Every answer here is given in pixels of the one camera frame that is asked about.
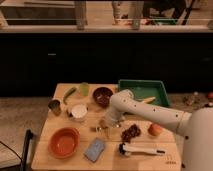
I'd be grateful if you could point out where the white black dish brush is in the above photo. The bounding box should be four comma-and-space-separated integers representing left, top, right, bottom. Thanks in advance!
119, 143, 166, 156

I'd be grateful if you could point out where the orange red bowl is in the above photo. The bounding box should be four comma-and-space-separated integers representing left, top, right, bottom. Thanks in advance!
48, 127, 80, 159

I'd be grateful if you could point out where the yellow corn cob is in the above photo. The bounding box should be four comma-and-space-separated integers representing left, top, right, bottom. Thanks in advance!
141, 97, 156, 103

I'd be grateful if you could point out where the green plastic tray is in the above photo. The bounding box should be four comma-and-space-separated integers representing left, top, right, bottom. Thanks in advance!
118, 79, 170, 107

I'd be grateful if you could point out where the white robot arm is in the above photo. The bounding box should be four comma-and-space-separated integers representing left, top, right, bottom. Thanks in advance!
104, 89, 213, 171

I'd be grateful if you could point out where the silver metal fork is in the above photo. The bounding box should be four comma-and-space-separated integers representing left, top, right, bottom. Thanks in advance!
89, 125, 121, 132

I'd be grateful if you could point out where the orange peach fruit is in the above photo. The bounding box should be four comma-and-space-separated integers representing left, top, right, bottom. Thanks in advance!
148, 123, 163, 136

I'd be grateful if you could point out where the black chair frame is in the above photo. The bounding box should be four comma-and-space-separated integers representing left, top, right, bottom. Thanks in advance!
20, 129, 34, 171

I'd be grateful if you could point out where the dark maroon bowl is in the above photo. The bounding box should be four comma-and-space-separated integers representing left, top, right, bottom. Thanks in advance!
93, 87, 113, 108

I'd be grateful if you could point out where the light green cup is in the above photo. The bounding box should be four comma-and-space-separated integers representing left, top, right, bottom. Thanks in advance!
79, 82, 89, 97

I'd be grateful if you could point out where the metal cup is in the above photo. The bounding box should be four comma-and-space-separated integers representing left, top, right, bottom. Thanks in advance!
48, 99, 62, 116

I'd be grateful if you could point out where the bunch of dark grapes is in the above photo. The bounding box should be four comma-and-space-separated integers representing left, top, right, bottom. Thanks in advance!
121, 124, 141, 143

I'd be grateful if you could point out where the blue sponge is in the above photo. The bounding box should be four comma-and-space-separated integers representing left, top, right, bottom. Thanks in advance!
84, 138, 106, 162

